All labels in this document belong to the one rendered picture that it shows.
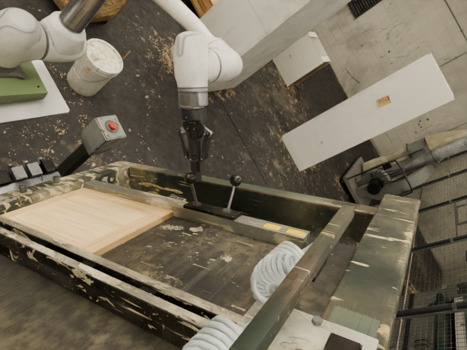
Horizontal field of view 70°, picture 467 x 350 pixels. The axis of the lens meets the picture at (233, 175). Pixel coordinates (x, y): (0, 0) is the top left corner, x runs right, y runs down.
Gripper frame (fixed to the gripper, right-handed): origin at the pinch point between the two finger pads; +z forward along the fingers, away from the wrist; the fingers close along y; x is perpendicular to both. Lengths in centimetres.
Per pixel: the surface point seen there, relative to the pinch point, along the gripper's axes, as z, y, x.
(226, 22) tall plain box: -74, 124, -212
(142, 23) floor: -79, 220, -198
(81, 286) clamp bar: 13.4, -3.7, 46.5
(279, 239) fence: 14.7, -30.9, 3.2
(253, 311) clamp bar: 6, -44, 43
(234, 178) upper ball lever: 1.5, -12.4, -3.0
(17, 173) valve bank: 8, 76, 18
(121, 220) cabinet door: 15.0, 18.3, 16.7
